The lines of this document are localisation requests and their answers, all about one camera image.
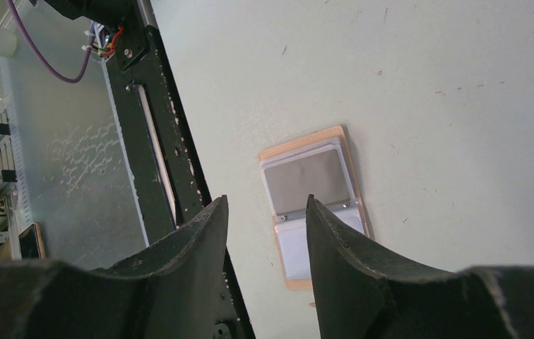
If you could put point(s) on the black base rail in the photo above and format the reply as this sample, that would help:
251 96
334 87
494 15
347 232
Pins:
168 181

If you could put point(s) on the grey card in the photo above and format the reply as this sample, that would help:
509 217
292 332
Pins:
320 172

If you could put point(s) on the white cable duct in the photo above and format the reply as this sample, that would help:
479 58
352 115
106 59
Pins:
10 105

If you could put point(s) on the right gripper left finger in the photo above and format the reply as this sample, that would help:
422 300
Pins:
108 295

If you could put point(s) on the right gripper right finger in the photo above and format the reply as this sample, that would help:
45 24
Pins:
365 290

